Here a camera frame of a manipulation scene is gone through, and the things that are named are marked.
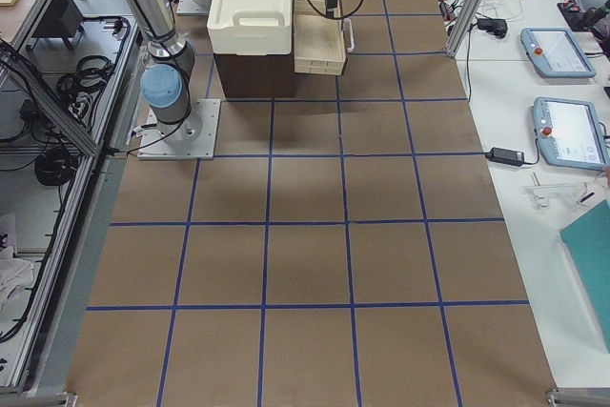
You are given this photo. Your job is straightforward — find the white plastic tray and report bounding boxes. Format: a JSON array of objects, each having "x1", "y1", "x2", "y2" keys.
[{"x1": 207, "y1": 0, "x2": 293, "y2": 56}]

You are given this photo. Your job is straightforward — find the lower teach pendant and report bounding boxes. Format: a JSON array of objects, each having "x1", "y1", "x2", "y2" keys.
[{"x1": 532, "y1": 97, "x2": 609, "y2": 171}]

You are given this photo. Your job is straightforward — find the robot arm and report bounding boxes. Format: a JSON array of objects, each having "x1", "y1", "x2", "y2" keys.
[{"x1": 126, "y1": 0, "x2": 220, "y2": 160}]

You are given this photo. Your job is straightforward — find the upper teach pendant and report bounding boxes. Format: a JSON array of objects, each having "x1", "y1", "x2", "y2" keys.
[{"x1": 519, "y1": 28, "x2": 597, "y2": 78}]

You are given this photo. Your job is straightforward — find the dark wooden drawer box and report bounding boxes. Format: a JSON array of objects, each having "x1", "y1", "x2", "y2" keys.
[{"x1": 213, "y1": 0, "x2": 350, "y2": 99}]

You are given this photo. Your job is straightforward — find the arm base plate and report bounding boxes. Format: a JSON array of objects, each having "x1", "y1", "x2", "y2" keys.
[{"x1": 137, "y1": 99, "x2": 221, "y2": 160}]

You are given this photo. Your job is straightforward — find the teach pendant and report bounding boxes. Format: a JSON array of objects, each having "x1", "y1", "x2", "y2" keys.
[
  {"x1": 519, "y1": 28, "x2": 597, "y2": 78},
  {"x1": 532, "y1": 97, "x2": 609, "y2": 171}
]

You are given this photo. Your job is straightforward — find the black power adapter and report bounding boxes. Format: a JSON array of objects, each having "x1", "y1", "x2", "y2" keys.
[{"x1": 485, "y1": 147, "x2": 525, "y2": 167}]

